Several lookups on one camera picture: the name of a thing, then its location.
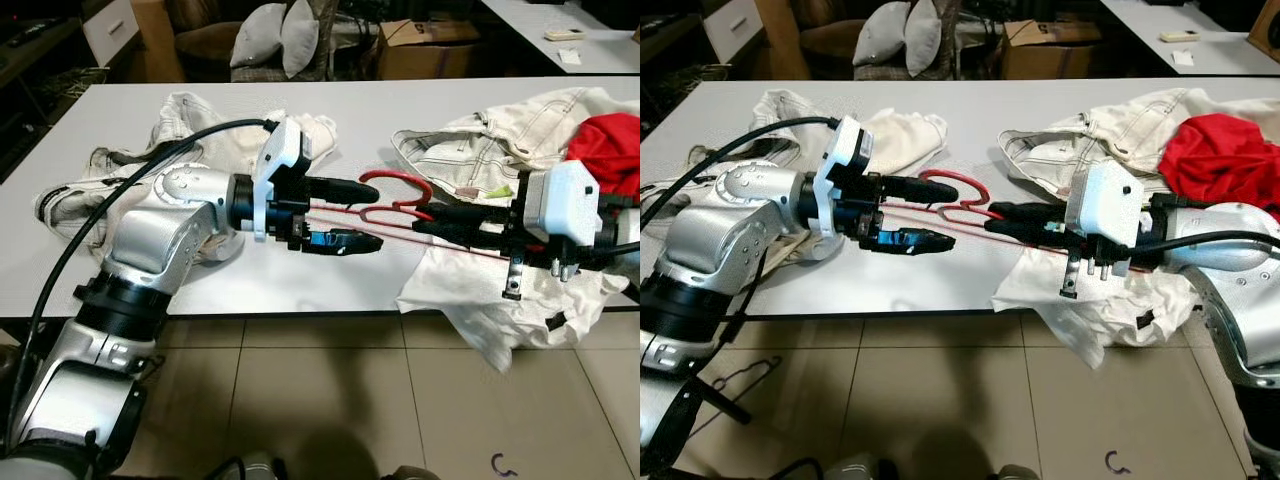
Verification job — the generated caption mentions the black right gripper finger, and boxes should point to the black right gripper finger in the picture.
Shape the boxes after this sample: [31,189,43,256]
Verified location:
[990,200,1071,224]
[412,219,517,247]
[432,202,521,224]
[992,219,1070,247]

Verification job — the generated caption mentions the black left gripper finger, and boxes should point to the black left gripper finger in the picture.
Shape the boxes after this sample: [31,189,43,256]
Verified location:
[870,228,947,258]
[305,228,385,258]
[308,176,382,206]
[872,176,960,207]

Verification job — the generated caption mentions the red hanger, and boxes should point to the red hanger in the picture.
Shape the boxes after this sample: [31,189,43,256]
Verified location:
[305,168,601,276]
[880,168,1161,276]

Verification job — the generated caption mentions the white shirt green stripe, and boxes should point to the white shirt green stripe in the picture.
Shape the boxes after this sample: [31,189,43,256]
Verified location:
[395,185,633,373]
[990,240,1196,369]

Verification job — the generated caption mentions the cream denim trousers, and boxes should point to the cream denim trousers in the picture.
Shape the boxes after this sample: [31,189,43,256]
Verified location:
[745,90,949,261]
[35,92,339,263]

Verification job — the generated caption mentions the plain red t-shirt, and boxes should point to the plain red t-shirt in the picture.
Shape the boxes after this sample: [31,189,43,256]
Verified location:
[565,112,641,201]
[1158,113,1280,211]

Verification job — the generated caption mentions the grey pillow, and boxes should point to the grey pillow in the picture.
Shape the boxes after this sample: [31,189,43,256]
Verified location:
[230,3,286,69]
[280,0,321,79]
[905,0,943,79]
[852,3,913,69]

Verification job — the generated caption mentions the cardboard box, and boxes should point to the cardboard box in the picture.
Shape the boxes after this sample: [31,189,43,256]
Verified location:
[375,20,481,81]
[1000,20,1101,81]

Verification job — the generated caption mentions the dark brown armchair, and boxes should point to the dark brown armchair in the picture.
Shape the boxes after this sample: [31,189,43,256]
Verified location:
[165,0,346,83]
[790,0,961,83]

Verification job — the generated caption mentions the white table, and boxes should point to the white table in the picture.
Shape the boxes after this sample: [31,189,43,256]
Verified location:
[478,0,641,76]
[1100,0,1280,76]

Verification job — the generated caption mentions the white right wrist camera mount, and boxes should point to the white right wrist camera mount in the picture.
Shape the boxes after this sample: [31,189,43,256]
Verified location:
[520,160,603,246]
[1065,160,1146,251]

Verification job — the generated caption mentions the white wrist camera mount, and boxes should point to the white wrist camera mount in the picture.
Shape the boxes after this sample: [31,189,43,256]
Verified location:
[1065,160,1146,251]
[252,115,314,241]
[815,115,873,241]
[520,160,603,246]

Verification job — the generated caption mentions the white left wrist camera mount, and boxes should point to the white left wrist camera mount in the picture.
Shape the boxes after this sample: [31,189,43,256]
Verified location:
[252,115,314,241]
[815,115,873,241]

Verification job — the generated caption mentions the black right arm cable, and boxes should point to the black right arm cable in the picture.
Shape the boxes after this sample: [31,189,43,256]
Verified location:
[575,240,641,263]
[1120,230,1280,263]

